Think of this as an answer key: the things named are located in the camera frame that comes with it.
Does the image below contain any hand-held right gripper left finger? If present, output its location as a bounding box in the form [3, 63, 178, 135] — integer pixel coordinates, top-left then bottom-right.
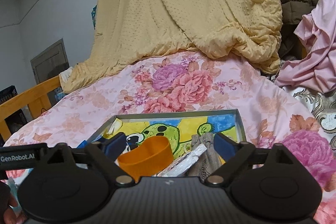
[45, 132, 134, 186]

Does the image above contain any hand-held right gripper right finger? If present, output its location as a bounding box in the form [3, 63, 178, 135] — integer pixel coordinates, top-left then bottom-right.
[205, 132, 296, 186]

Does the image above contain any pale yellow cloth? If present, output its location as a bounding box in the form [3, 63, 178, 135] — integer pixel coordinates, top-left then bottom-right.
[108, 119, 124, 134]

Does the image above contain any grey linen drawstring pouch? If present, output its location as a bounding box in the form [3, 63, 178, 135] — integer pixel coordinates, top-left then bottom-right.
[188, 133, 223, 177]

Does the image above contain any orange cup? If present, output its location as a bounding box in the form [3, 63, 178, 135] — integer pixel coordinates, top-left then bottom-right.
[117, 137, 174, 182]

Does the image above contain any grey tray with cartoon print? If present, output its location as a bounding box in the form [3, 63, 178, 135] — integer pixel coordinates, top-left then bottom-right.
[77, 109, 247, 177]

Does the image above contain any white quilted cloth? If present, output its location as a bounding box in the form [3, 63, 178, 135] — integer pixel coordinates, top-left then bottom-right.
[156, 144, 208, 177]

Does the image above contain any person's left hand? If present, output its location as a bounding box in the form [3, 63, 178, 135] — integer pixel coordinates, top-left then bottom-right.
[0, 196, 27, 224]

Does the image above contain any black plastic crate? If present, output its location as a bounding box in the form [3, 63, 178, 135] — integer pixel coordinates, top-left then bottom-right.
[4, 111, 28, 135]
[0, 85, 17, 105]

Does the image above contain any pink floral quilt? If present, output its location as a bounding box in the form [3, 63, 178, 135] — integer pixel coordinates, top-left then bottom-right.
[0, 52, 336, 224]

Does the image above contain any white crumpled cloth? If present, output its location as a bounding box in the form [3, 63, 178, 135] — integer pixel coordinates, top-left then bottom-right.
[59, 68, 72, 83]

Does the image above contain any grey door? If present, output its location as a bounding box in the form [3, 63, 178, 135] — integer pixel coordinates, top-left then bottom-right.
[31, 38, 70, 77]

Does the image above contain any pink garment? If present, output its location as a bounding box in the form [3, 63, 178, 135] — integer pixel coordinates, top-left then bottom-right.
[276, 0, 336, 94]

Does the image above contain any yellow dotted quilt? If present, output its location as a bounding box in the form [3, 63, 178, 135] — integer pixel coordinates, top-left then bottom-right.
[60, 0, 283, 93]

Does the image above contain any wooden bed side rail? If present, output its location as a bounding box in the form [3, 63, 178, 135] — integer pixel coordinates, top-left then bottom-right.
[0, 74, 62, 135]

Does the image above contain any green blue wall poster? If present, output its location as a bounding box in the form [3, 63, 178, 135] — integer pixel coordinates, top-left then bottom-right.
[91, 4, 98, 29]

